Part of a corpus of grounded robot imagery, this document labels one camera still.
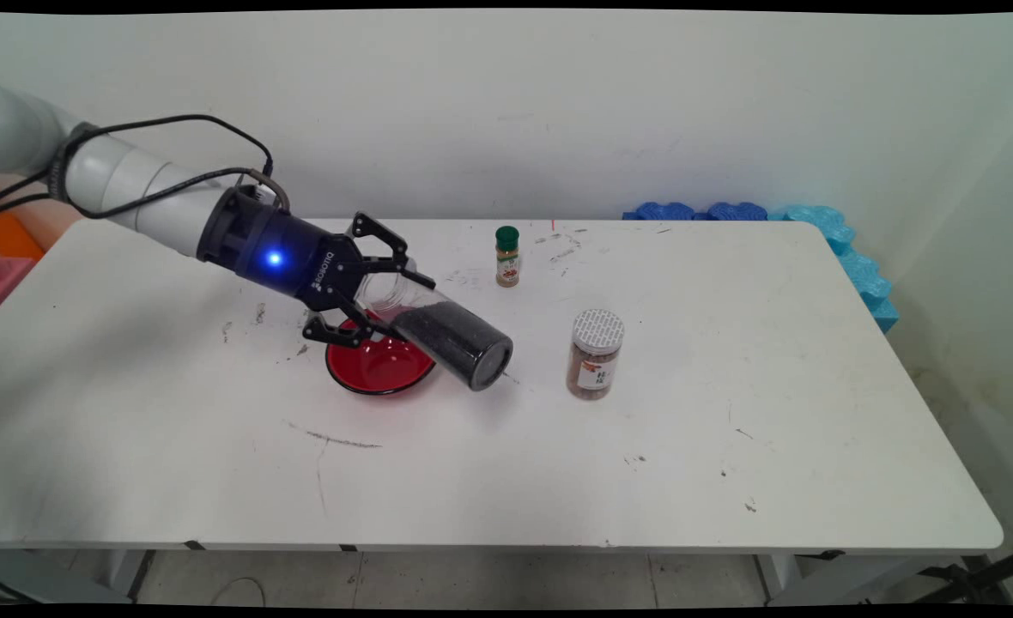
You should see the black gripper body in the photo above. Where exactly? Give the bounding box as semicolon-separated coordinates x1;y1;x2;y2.
196;185;368;314

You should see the light blue foam block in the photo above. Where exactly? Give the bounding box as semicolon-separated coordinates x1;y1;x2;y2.
834;245;900;334
771;204;857;256

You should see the grey table leg frame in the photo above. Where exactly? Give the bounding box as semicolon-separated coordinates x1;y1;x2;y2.
0;549;157;606

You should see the pink object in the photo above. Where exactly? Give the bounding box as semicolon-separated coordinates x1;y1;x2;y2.
0;249;39;320

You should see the black tripod stand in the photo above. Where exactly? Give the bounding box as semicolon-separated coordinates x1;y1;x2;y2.
908;546;1013;606

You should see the brown-filled jar with patterned lid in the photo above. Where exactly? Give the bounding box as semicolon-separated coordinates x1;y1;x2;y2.
567;309;626;401

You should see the white floor cable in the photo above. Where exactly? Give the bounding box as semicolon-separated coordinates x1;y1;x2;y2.
210;577;267;607

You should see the thin black camera cable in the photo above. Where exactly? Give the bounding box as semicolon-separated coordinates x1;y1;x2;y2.
0;113;276;215

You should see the orange object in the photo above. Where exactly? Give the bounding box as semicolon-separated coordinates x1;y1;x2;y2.
0;213;48;263

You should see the clear jar with black seeds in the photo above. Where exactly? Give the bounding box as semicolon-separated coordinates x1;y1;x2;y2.
354;262;514;392

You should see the red bowl with black rim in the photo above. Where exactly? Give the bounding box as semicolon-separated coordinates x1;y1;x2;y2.
325;309;439;397

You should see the small green-capped spice bottle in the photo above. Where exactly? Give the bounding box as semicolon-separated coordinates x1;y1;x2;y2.
494;226;522;288

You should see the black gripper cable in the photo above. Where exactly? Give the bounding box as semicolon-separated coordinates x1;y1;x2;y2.
0;167;291;221

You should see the white table leg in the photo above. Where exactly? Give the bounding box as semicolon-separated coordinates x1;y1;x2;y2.
755;554;804;603

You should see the black cable strap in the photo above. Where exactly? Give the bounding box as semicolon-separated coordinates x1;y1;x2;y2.
46;122;100;203

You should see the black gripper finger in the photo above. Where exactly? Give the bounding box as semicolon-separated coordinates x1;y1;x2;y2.
343;210;439;291
302;296;404;348

